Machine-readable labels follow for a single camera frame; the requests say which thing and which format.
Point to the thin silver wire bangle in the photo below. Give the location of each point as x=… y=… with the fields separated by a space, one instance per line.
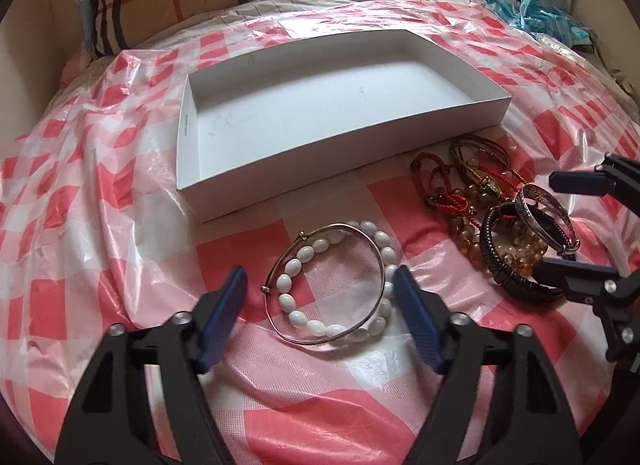
x=331 y=286

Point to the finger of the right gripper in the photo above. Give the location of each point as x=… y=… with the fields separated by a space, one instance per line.
x=579 y=282
x=582 y=182

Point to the white shallow cardboard box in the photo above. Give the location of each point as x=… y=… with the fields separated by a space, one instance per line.
x=277 y=119

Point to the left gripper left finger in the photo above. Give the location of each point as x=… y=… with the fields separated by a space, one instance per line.
x=109 y=420

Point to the engraved wide silver bangle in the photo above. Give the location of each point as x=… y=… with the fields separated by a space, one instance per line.
x=546 y=217

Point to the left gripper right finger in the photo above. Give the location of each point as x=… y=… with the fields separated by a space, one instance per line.
x=529 y=419

